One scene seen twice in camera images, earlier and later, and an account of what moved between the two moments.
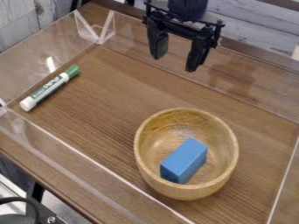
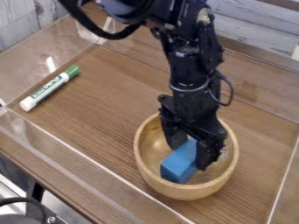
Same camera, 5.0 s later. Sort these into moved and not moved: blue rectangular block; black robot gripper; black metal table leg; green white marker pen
Moved: black robot gripper
Not moved: black metal table leg; blue rectangular block; green white marker pen
